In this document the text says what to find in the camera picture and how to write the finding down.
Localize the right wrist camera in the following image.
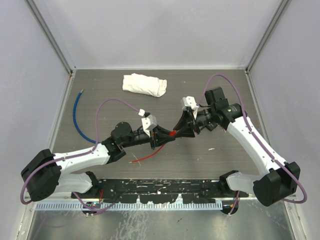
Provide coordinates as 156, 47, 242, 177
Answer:
180, 96, 199, 119

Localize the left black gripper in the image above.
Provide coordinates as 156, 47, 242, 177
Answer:
121, 124, 174, 149

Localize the red cable padlock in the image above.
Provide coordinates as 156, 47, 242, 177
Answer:
129, 130, 177, 164

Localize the blue cable lock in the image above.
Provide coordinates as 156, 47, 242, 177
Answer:
72, 89, 96, 144

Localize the white crumpled cloth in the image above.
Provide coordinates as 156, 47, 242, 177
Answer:
122, 73, 168, 98

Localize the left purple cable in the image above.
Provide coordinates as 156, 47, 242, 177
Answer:
19, 97, 145, 216

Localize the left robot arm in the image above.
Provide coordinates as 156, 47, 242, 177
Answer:
20, 118, 177, 205

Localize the purple cable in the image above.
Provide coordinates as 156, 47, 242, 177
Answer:
19, 97, 145, 216
203, 73, 308, 217

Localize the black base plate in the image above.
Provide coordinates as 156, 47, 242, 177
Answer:
78, 178, 237, 204

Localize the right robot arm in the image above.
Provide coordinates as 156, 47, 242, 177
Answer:
174, 87, 301, 207

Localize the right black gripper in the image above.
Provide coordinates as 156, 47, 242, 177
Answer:
172, 107, 215, 138

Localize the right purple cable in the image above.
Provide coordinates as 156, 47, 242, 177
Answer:
203, 73, 308, 217

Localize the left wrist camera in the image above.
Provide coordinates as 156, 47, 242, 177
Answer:
138, 109, 158, 137

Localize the slotted cable duct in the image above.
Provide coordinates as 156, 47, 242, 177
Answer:
35, 200, 223, 211

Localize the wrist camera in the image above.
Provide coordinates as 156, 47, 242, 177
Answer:
138, 109, 158, 137
180, 96, 199, 119

